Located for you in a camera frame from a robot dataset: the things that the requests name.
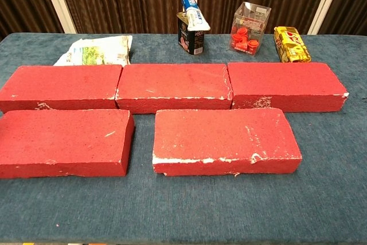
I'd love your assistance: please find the clear plastic box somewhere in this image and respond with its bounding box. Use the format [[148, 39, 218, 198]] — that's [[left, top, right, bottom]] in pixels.
[[229, 1, 272, 57]]

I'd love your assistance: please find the red brick with chipped edge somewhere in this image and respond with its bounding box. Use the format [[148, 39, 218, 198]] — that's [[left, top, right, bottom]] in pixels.
[[152, 107, 303, 177]]

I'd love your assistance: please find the blue table cloth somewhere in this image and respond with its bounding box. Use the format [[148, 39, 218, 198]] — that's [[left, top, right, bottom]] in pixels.
[[0, 33, 367, 244]]

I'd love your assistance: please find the gold snack package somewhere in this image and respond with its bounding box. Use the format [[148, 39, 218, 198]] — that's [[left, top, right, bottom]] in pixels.
[[274, 26, 312, 64]]

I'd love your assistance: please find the white blue toothpaste tube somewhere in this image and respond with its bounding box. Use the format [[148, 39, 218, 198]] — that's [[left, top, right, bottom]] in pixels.
[[180, 0, 211, 32]]

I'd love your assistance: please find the red foam brick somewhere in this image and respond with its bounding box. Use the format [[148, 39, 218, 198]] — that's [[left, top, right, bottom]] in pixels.
[[0, 64, 123, 114], [115, 63, 233, 114], [227, 61, 350, 113], [0, 109, 135, 180]]

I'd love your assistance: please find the black tin can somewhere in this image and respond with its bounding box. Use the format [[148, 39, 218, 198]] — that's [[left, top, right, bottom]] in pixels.
[[177, 11, 205, 56]]

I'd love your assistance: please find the crumpled white snack bag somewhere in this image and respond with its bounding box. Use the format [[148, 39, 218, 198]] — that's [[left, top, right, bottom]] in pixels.
[[53, 35, 134, 67]]

